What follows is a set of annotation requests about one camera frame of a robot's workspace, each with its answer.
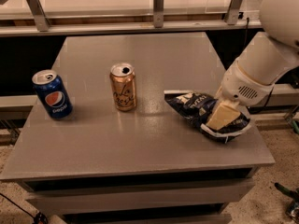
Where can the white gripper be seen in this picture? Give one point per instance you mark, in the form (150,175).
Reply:
(242,85)

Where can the blue chip bag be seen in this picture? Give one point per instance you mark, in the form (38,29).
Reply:
(196,108)

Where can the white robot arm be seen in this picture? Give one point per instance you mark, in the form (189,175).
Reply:
(269,55)

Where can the orange La Croix can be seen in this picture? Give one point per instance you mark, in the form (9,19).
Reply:
(122,77)

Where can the blue Pepsi can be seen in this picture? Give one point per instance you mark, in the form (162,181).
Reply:
(51,92)

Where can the grey drawer cabinet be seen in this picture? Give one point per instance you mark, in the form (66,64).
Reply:
(142,166)

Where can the metal rail frame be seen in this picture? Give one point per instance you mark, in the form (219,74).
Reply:
(115,17)

